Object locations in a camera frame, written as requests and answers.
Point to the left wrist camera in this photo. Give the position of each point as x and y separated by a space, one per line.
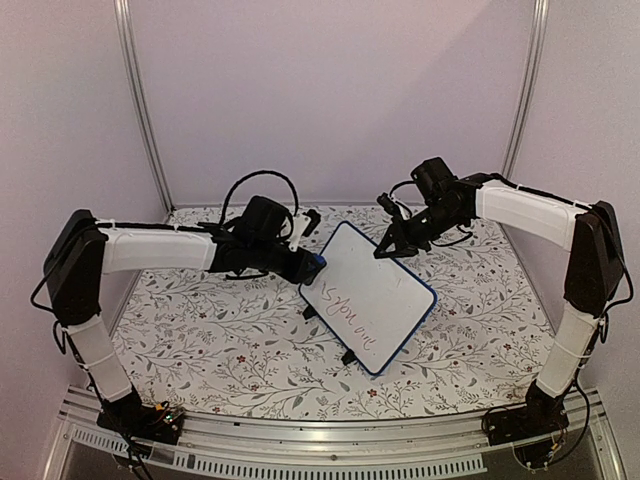
303 225

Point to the aluminium frame post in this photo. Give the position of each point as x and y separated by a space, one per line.
525 99
126 34

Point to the wire whiteboard stand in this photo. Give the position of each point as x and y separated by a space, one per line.
349 356

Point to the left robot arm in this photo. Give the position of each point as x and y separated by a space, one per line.
86 250

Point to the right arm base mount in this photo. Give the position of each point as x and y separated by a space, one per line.
525 425

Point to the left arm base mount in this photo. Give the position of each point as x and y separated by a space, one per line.
131 418

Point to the small blue-framed whiteboard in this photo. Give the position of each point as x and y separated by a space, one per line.
372 306

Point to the floral patterned table mat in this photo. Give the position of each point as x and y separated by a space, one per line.
243 348

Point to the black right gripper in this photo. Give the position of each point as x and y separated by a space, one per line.
392 237

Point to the front aluminium rail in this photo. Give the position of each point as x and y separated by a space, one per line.
436 447

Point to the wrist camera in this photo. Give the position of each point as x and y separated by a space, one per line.
303 225
394 207

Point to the blue whiteboard eraser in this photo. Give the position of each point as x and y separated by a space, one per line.
315 265

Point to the right aluminium frame post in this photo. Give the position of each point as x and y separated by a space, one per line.
525 99

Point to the left aluminium frame post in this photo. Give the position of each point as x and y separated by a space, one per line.
126 34

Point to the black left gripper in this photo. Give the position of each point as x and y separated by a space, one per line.
304 263

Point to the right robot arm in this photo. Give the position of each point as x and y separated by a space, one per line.
596 278

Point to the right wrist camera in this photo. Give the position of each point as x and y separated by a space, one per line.
394 207

